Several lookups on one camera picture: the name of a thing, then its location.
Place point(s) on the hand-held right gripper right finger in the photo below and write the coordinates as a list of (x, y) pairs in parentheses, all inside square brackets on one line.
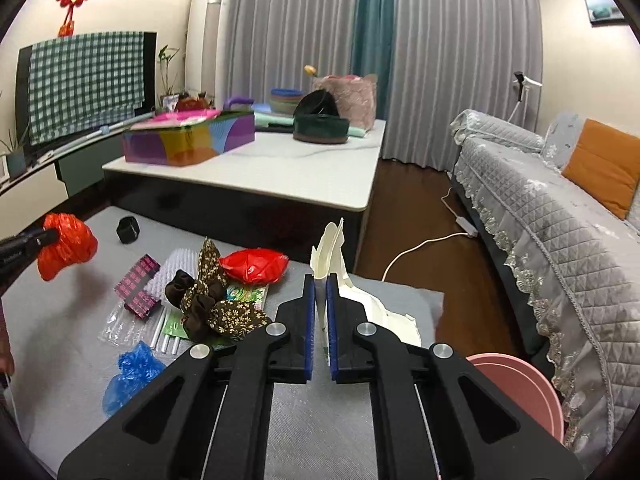
[(332, 330)]

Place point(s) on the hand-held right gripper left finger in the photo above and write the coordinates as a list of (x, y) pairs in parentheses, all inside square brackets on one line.
[(310, 330)]

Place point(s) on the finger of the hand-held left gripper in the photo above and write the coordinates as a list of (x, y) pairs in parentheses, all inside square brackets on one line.
[(25, 247)]

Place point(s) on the red plastic bag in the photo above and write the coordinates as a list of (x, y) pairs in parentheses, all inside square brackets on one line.
[(67, 245), (252, 266)]

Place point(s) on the cream paper packaging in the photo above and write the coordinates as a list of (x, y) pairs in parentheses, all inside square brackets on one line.
[(332, 255)]

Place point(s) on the clear plastic blister packaging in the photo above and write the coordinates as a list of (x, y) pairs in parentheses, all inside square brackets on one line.
[(122, 327)]

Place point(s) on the white bubble wrap sheet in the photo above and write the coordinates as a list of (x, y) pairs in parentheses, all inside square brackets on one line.
[(172, 272)]

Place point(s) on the pink plastic bucket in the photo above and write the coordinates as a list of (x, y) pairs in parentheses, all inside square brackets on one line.
[(520, 390)]

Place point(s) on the television cabinet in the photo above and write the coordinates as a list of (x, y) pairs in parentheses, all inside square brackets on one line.
[(30, 190)]

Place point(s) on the green printed packet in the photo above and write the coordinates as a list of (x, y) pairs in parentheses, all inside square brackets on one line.
[(245, 297)]

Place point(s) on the grey mat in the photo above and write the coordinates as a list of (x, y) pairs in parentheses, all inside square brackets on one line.
[(60, 320)]

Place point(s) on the brown floral hair scrunchie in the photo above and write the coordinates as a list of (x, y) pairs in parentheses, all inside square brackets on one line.
[(210, 305)]

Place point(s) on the black box with pink pattern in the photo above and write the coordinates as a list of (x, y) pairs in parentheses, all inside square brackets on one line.
[(137, 285)]

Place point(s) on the light blue pole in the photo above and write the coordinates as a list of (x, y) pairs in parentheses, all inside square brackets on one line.
[(85, 137)]

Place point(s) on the white-topped coffee table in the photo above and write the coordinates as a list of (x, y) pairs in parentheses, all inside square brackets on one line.
[(280, 170)]

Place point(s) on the blue plastic shoe cover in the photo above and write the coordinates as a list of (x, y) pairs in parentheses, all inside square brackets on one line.
[(130, 375)]

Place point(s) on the green checked cloth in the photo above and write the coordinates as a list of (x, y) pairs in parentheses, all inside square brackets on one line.
[(85, 85)]

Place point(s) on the colourful tin box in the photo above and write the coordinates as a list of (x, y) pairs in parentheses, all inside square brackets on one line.
[(185, 140)]

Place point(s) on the dark green round box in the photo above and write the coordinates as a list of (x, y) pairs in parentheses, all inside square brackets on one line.
[(320, 130)]

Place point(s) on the mint green cloth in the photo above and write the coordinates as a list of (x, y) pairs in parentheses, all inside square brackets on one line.
[(270, 121)]

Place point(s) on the black television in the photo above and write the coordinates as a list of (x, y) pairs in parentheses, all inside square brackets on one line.
[(149, 70)]

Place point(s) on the reddish brown teapot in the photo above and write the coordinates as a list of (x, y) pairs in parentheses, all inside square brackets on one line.
[(192, 102)]

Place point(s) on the black round lid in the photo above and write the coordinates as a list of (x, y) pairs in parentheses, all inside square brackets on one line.
[(315, 102)]

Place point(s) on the pink lace basket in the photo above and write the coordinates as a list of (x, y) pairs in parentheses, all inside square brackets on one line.
[(357, 100)]

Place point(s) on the stack of coloured bowls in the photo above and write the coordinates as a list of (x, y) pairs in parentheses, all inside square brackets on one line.
[(285, 100)]

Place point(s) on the potted bamboo plant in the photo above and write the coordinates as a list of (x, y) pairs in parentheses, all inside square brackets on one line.
[(169, 65)]

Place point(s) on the sofa with grey quilted cover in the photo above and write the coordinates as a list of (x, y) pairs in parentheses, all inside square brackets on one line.
[(550, 240)]

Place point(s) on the small yellow ornament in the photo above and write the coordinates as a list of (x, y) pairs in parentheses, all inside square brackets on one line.
[(310, 69)]

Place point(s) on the white standing air conditioner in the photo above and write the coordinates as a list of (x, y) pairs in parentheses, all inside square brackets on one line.
[(207, 40)]

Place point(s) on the teal curtain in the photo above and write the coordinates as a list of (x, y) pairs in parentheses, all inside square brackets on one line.
[(375, 35)]

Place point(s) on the grey curtain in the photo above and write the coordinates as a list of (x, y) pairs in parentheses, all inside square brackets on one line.
[(465, 60), (295, 25)]

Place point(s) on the white floor lamp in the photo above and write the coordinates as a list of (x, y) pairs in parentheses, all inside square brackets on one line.
[(522, 82)]

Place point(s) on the orange cushion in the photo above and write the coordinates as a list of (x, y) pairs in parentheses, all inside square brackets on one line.
[(605, 165)]

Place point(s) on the framed wall picture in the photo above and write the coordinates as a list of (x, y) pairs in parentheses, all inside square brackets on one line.
[(602, 2)]

